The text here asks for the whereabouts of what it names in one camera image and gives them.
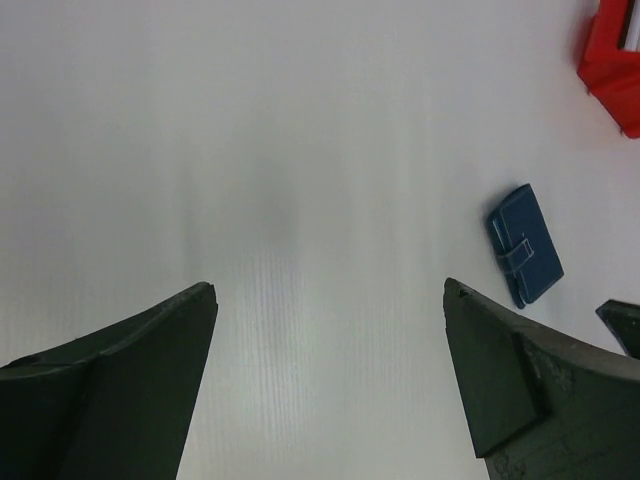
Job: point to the blue leather card holder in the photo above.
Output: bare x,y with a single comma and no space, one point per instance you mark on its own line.
522,245

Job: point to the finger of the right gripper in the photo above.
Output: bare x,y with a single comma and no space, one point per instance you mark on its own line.
623,321

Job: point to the red plastic bin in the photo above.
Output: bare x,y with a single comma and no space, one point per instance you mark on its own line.
609,64

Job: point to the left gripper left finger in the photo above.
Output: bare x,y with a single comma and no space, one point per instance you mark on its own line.
113,404

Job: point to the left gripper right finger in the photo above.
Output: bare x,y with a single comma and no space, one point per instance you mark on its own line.
540,404

